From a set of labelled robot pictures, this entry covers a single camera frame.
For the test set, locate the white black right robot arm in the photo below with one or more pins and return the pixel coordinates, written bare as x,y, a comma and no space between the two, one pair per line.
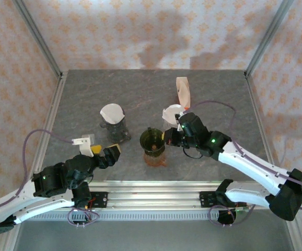
245,162

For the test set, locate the aluminium frame post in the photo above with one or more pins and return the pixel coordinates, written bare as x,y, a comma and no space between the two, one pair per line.
268,39
36,36

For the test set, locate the coffee filter paper package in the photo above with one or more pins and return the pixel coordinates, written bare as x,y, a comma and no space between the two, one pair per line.
183,91

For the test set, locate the white paper coffee filter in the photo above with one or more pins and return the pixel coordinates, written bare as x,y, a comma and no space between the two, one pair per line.
111,113
170,112

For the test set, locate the dark green coffee dripper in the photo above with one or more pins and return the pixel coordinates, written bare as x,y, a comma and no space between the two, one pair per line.
151,141

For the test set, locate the aluminium side rail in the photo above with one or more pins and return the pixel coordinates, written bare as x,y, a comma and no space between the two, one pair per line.
262,125
48,125

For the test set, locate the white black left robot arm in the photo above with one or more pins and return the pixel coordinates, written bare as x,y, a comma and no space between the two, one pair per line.
7,209

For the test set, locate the small green circuit board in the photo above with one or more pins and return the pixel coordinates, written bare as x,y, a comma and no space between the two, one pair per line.
242,211

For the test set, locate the smoke grey glass server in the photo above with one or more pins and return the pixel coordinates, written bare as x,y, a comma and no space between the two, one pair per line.
118,136

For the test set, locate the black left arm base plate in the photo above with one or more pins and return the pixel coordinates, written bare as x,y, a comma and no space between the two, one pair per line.
101,200

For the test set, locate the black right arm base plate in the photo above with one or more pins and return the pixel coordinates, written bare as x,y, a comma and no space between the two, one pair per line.
206,200

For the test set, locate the aluminium mounting rail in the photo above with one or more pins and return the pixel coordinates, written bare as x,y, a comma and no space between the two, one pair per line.
153,198

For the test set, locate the orange glass coffee server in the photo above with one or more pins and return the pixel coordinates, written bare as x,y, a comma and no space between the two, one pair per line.
155,161

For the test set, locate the clear plastic coffee dripper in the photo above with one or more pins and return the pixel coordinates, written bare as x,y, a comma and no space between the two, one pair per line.
169,125

